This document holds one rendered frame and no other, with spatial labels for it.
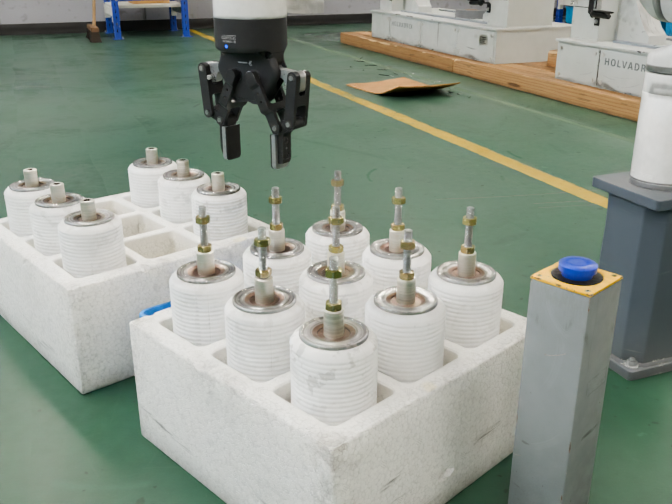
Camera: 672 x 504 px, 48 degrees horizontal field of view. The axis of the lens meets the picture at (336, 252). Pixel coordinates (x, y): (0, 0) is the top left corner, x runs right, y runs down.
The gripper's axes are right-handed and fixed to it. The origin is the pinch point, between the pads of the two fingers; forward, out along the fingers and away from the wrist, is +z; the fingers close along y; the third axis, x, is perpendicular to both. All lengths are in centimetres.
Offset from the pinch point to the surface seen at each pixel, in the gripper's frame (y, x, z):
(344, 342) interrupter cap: 14.2, -3.0, 17.8
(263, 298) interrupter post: 0.8, -0.4, 17.3
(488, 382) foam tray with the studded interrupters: 22.8, 15.7, 28.7
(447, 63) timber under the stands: -152, 341, 37
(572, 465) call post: 35.2, 11.4, 32.9
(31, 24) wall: -541, 332, 33
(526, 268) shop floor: 0, 86, 43
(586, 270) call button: 33.5, 12.8, 10.3
